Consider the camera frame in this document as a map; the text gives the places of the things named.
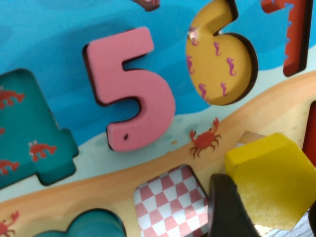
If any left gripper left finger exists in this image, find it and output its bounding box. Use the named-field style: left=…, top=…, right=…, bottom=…
left=208, top=173, right=257, bottom=237

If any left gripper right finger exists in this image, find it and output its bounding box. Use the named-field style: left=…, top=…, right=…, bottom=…
left=305, top=201, right=316, bottom=232

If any yellow pentagon block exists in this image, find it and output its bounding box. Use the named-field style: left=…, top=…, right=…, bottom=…
left=224, top=132, right=316, bottom=232

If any colourful wooden puzzle board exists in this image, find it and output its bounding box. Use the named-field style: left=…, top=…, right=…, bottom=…
left=0, top=0, right=316, bottom=237

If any red triangle block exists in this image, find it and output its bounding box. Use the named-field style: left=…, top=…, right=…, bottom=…
left=302, top=100, right=316, bottom=161

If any pink digit five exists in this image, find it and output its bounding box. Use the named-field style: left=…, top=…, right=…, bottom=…
left=83, top=26, right=176, bottom=152

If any teal heart block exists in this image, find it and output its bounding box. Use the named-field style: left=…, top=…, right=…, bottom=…
left=34, top=208, right=126, bottom=237

